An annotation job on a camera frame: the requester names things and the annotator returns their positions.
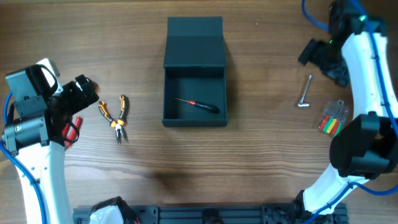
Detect silver L-shaped socket wrench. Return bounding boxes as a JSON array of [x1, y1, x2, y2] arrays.
[[297, 75, 312, 108]]

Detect red handled cutters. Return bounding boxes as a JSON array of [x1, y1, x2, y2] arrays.
[[62, 116, 83, 148]]

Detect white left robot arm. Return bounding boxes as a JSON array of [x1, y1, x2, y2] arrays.
[[1, 58, 99, 223]]

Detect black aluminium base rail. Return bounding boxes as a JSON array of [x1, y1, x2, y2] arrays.
[[73, 201, 348, 224]]

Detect black red screwdriver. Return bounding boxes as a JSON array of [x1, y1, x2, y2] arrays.
[[176, 98, 220, 113]]

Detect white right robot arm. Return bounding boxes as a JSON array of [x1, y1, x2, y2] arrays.
[[291, 1, 397, 223]]

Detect black open box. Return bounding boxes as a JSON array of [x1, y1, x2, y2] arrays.
[[162, 17, 228, 128]]

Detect orange black pliers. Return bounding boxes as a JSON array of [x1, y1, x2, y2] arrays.
[[97, 94, 130, 146]]

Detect clear case coloured screwdrivers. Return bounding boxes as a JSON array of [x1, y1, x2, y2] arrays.
[[318, 100, 349, 137]]

